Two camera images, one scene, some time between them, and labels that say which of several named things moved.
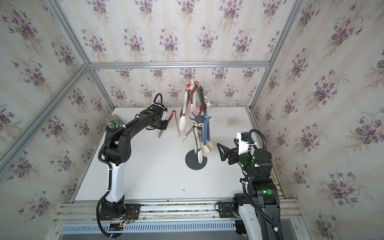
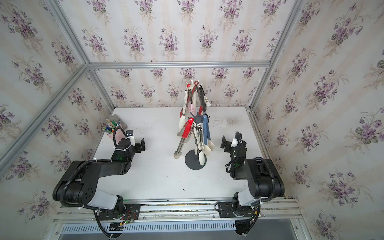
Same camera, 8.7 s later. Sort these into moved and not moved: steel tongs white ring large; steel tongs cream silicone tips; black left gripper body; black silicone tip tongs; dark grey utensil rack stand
Moved: black left gripper body
Not moved: dark grey utensil rack stand; steel tongs white ring large; black silicone tip tongs; steel tongs cream silicone tips
